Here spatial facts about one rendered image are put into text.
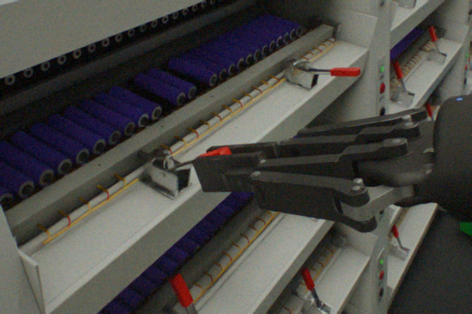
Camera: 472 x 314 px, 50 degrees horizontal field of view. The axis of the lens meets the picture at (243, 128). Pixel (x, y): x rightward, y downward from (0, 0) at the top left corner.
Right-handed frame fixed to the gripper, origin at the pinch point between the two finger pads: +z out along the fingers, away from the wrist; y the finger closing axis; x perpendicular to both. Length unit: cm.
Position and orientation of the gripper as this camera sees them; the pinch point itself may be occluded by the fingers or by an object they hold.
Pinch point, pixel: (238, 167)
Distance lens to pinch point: 41.1
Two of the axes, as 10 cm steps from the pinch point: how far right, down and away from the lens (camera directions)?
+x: -3.1, -9.1, -2.8
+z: -7.8, 0.8, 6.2
